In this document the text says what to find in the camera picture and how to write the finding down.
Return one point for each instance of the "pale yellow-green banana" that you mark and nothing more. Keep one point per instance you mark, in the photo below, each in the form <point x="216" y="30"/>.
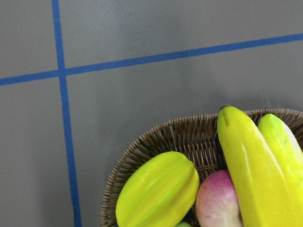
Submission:
<point x="289" y="156"/>

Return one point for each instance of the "yellow fruit in basket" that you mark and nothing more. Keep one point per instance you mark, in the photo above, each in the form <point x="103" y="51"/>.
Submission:
<point x="159" y="193"/>

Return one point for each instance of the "pink apple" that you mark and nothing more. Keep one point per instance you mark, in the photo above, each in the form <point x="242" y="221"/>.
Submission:
<point x="216" y="202"/>

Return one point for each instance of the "green fruit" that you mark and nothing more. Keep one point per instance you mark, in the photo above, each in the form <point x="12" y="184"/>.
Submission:
<point x="183" y="224"/>

